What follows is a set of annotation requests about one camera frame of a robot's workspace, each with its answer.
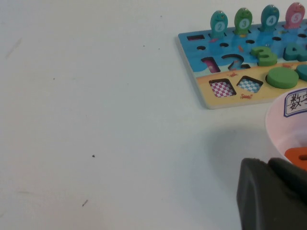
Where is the teal fish piece numbered 4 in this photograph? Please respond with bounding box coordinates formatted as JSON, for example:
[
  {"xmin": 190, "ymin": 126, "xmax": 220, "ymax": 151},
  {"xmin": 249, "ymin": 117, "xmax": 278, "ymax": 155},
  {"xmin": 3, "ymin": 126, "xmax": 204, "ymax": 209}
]
[{"xmin": 260, "ymin": 4, "xmax": 280, "ymax": 33}]

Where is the pink fish piece numbered 5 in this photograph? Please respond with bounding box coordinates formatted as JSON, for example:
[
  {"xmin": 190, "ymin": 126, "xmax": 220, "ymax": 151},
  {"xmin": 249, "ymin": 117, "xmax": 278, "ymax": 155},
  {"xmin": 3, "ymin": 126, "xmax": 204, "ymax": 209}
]
[{"xmin": 284, "ymin": 2, "xmax": 306, "ymax": 30}]

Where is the colourful wooden puzzle board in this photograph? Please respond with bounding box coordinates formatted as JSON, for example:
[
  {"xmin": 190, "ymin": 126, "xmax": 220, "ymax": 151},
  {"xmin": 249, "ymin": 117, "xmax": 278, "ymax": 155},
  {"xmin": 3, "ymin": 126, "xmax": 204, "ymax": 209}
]
[{"xmin": 177, "ymin": 20, "xmax": 307, "ymax": 110}]

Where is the green wooden circle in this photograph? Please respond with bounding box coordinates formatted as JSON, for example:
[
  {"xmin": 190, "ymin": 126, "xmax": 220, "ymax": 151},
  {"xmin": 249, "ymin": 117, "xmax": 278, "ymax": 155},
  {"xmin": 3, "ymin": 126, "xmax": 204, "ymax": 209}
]
[{"xmin": 265, "ymin": 67, "xmax": 300, "ymax": 90}]

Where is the teal wooden number 4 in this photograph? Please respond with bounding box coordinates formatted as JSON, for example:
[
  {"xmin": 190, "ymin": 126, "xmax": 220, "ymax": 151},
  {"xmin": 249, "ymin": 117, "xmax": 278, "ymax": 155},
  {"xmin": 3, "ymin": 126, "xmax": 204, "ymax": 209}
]
[{"xmin": 283, "ymin": 43, "xmax": 307, "ymax": 62}]

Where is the teal wooden heart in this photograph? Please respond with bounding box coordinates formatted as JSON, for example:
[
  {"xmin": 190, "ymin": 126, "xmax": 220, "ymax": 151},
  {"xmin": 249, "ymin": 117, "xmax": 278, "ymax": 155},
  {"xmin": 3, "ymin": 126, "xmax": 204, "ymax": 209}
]
[{"xmin": 295, "ymin": 64, "xmax": 307, "ymax": 81}]

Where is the pink plastic bowl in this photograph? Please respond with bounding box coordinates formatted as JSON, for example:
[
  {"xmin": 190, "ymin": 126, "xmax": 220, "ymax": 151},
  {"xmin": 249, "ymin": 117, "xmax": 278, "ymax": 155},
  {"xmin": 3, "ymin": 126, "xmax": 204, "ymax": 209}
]
[{"xmin": 265, "ymin": 87, "xmax": 307, "ymax": 168}]

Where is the green fish piece numbered 3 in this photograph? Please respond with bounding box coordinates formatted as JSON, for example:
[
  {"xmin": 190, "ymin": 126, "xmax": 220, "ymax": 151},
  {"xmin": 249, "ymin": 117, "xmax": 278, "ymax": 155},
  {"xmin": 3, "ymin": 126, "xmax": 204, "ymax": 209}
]
[{"xmin": 234, "ymin": 7, "xmax": 253, "ymax": 35}]

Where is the teal fish piece numbered 2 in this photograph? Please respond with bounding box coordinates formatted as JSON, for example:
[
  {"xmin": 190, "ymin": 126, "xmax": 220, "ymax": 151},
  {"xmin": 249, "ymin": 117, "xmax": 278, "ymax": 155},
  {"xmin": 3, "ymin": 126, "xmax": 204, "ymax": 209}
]
[{"xmin": 210, "ymin": 10, "xmax": 228, "ymax": 39}]

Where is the orange wooden number 10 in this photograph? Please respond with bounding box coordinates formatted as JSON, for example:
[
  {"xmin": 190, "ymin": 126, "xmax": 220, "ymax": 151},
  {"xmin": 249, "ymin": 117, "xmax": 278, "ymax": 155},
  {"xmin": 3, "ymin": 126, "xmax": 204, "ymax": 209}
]
[{"xmin": 283, "ymin": 147, "xmax": 307, "ymax": 171}]

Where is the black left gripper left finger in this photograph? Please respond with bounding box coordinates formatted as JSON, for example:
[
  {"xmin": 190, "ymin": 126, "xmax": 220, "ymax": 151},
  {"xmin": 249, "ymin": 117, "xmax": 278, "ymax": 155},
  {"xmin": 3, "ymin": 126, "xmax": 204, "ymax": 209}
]
[{"xmin": 236, "ymin": 158, "xmax": 307, "ymax": 230}]

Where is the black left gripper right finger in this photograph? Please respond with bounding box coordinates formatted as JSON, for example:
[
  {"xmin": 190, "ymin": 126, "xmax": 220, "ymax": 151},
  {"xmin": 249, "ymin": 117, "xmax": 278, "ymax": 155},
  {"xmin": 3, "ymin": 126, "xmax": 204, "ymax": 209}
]
[{"xmin": 268, "ymin": 157, "xmax": 307, "ymax": 199}]

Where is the green wooden number 3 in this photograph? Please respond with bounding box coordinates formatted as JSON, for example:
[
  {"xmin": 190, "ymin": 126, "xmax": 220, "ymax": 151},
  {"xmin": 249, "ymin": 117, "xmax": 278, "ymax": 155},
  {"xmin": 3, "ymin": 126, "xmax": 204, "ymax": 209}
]
[{"xmin": 250, "ymin": 45, "xmax": 277, "ymax": 67}]

